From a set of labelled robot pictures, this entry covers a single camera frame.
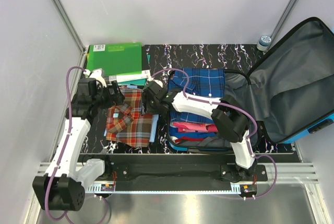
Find brown plaid shirt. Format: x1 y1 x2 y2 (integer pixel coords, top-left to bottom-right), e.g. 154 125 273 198
105 85 154 148

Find pink camouflage shirt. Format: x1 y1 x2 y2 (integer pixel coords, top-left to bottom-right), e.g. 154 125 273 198
171 122 218 133

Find blue plaid shirt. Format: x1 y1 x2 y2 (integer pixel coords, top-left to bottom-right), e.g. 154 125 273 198
168 68 225 124

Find blue shirt white letters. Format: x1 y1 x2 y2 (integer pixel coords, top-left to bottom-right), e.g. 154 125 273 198
169 127 216 141

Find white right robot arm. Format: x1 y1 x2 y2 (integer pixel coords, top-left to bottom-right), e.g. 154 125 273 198
142 79 258 181

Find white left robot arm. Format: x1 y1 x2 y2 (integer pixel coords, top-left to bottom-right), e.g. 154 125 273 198
32 78 125 211

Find light blue shirt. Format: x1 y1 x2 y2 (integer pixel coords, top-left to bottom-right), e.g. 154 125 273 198
104 84 159 144

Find green plastic folder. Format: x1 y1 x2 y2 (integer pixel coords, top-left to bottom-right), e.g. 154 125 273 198
86 42 142 76

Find red shirt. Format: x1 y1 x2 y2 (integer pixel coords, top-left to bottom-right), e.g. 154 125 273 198
174 136 205 143

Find blue capped bottle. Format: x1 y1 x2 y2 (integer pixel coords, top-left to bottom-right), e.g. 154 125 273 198
257 36 271 51

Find blue suitcase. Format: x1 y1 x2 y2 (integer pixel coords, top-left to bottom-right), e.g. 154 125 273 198
165 17 334 153

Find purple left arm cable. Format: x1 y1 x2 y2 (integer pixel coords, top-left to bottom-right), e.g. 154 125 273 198
44 66 110 224

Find aluminium frame rail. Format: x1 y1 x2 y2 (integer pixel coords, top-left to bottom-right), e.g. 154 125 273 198
51 0 86 54

